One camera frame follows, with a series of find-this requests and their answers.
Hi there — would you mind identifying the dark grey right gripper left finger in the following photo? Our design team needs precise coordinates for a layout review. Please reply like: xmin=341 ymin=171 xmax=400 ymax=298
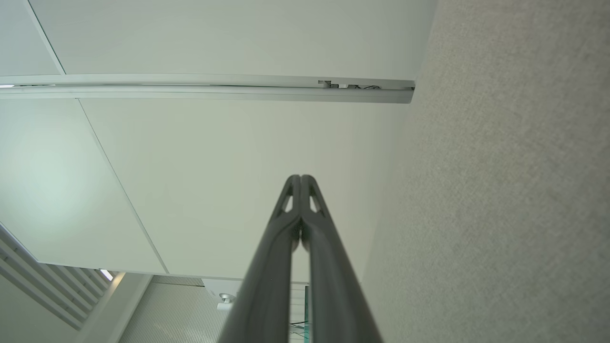
xmin=218 ymin=175 xmax=302 ymax=343

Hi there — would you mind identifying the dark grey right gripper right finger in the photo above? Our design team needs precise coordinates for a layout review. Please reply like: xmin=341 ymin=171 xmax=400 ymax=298
xmin=301 ymin=175 xmax=385 ymax=343

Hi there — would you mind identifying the white ceiling-mounted device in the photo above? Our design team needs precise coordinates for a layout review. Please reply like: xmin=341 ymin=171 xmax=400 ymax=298
xmin=202 ymin=278 xmax=244 ymax=312

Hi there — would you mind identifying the white slatted ceiling grille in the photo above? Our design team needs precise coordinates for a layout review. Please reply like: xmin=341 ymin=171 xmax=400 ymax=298
xmin=0 ymin=223 xmax=114 ymax=330

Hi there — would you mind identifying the white ceiling rail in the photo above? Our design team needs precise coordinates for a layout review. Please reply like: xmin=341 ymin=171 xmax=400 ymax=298
xmin=0 ymin=73 xmax=416 ymax=104

